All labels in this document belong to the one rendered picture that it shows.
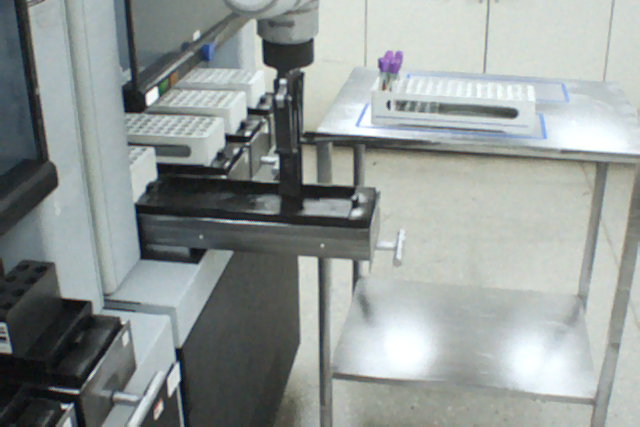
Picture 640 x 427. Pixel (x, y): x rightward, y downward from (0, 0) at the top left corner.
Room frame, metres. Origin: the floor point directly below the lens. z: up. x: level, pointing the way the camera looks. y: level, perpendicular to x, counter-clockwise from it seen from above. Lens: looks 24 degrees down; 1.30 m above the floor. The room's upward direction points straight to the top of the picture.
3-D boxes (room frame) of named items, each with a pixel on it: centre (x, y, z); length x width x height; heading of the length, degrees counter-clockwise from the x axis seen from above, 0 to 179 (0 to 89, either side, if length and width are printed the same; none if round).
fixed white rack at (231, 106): (1.42, 0.30, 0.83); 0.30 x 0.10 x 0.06; 81
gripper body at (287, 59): (1.11, 0.05, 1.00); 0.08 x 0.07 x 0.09; 171
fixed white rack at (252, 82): (1.57, 0.27, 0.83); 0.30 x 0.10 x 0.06; 81
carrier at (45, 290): (0.70, 0.32, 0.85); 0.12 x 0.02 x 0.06; 171
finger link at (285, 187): (1.10, 0.05, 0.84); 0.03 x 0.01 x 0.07; 81
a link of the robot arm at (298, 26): (1.11, 0.05, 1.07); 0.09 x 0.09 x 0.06
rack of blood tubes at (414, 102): (1.40, -0.24, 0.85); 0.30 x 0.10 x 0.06; 78
